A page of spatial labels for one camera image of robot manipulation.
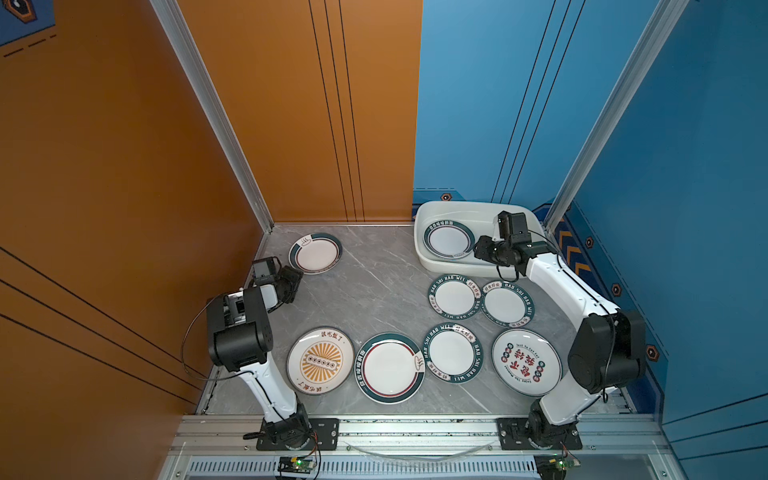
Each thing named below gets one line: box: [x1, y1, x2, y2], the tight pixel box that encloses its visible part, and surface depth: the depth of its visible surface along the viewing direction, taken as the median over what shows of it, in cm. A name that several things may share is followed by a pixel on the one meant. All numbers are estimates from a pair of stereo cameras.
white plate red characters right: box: [491, 328, 563, 397], surface depth 86 cm
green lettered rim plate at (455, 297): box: [428, 274, 482, 321], surface depth 100 cm
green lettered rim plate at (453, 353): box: [422, 322, 484, 385], surface depth 89 cm
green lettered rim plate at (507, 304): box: [480, 280, 535, 328], surface depth 99 cm
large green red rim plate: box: [423, 220, 476, 260], surface depth 115 cm
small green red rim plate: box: [288, 232, 343, 275], surface depth 112 cm
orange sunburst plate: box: [286, 326, 355, 396], surface depth 87 cm
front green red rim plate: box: [354, 332, 426, 405], surface depth 85 cm
